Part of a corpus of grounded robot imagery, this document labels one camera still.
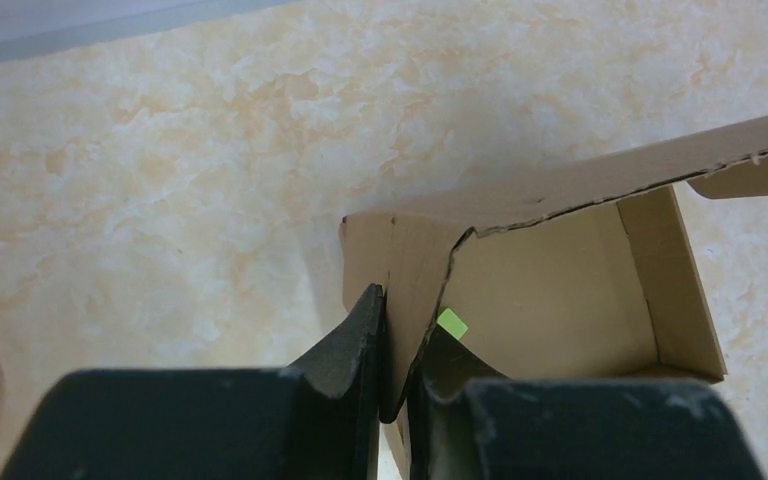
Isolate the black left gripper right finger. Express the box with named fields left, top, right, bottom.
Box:
left=407, top=328, right=763, bottom=479

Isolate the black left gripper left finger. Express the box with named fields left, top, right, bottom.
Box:
left=1, top=284, right=384, bottom=479

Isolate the small green block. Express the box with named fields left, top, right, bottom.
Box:
left=437, top=308, right=469, bottom=341

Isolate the brown cardboard box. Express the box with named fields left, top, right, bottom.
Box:
left=340, top=116, right=768, bottom=473

